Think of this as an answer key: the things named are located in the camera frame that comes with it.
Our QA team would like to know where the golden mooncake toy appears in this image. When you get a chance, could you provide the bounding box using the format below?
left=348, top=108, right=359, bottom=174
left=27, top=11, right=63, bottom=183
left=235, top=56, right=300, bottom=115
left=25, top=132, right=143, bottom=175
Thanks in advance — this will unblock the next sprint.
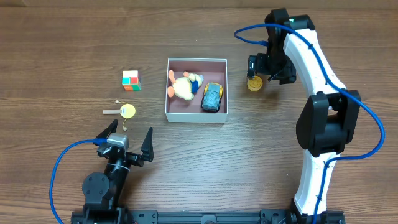
left=247, top=75, right=263, bottom=91

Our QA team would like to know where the yellow rattle drum wooden handle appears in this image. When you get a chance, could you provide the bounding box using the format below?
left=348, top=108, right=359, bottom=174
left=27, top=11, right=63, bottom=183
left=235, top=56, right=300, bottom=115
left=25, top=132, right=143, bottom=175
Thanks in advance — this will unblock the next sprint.
left=103, top=100, right=136, bottom=131

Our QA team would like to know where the yellow grey toy truck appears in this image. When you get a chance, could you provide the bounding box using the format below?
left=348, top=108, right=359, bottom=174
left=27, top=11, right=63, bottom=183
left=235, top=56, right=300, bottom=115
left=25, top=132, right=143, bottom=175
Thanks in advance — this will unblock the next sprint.
left=201, top=82, right=223, bottom=113

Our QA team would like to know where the white box maroon interior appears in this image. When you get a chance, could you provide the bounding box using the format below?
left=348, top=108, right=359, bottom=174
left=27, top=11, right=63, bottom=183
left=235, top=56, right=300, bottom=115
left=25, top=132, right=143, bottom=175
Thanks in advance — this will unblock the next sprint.
left=165, top=58, right=228, bottom=123

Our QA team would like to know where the colourful puzzle cube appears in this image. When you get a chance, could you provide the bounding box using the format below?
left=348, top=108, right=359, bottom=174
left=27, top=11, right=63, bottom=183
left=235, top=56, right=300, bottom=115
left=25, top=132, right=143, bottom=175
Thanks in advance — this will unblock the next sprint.
left=122, top=70, right=141, bottom=91

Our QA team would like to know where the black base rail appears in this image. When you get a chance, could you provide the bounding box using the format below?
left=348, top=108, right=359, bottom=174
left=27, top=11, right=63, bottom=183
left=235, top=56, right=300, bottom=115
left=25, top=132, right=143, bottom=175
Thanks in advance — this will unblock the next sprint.
left=70, top=209, right=345, bottom=224

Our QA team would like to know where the left blue cable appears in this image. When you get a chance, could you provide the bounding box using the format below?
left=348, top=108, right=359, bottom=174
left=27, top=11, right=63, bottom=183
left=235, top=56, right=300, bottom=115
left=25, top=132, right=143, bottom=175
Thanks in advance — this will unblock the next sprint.
left=49, top=138, right=108, bottom=224

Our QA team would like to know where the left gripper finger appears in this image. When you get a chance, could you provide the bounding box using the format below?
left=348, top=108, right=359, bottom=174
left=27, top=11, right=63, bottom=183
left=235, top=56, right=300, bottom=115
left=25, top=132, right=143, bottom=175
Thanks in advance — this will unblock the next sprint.
left=96, top=119, right=118, bottom=139
left=141, top=127, right=154, bottom=162

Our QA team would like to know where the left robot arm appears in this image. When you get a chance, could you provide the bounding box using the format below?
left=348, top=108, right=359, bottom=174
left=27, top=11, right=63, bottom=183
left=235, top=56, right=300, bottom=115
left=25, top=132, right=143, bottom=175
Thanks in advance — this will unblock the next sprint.
left=71, top=119, right=154, bottom=224

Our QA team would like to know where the white plush duck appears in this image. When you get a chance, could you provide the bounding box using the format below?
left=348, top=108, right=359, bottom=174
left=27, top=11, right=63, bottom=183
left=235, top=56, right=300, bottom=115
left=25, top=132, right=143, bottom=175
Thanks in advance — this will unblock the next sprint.
left=167, top=70, right=204, bottom=101

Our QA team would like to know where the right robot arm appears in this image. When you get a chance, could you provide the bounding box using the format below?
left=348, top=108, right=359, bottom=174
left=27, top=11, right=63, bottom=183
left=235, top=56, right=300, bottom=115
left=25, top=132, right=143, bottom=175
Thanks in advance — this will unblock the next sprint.
left=247, top=8, right=360, bottom=223

